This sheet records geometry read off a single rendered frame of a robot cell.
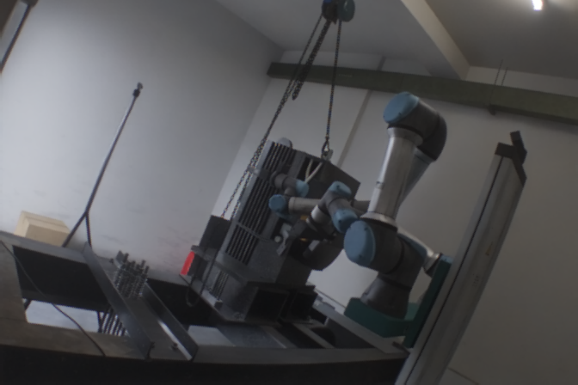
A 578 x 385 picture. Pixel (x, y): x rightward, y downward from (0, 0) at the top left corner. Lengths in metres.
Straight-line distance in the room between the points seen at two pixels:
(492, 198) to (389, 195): 0.34
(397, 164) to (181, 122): 3.34
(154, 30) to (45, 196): 1.87
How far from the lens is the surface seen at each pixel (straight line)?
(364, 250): 1.12
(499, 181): 1.34
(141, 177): 4.27
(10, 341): 1.33
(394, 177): 1.19
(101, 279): 1.90
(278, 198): 1.78
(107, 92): 4.02
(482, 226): 1.31
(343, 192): 1.40
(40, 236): 3.80
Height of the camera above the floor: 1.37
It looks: 3 degrees up
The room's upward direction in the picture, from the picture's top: 24 degrees clockwise
